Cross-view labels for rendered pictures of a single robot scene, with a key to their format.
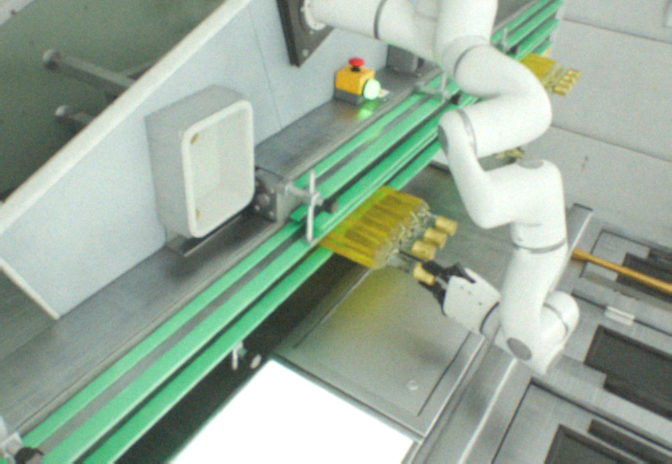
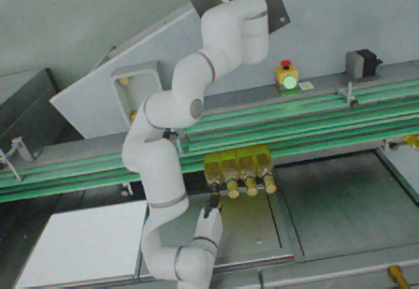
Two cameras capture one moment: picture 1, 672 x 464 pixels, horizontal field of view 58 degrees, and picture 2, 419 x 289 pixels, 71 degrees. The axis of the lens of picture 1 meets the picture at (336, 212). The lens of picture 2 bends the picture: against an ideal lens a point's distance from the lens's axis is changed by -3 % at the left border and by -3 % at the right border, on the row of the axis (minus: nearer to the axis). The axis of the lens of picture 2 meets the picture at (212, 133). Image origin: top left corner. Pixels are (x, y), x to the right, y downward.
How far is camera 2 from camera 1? 1.07 m
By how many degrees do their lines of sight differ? 52
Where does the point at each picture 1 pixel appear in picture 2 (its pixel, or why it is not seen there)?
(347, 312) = (198, 203)
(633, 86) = not seen: outside the picture
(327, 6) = not seen: hidden behind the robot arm
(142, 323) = (93, 151)
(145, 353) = (83, 163)
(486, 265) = (315, 232)
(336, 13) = not seen: hidden behind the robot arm
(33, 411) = (44, 161)
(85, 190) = (89, 93)
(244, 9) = (175, 23)
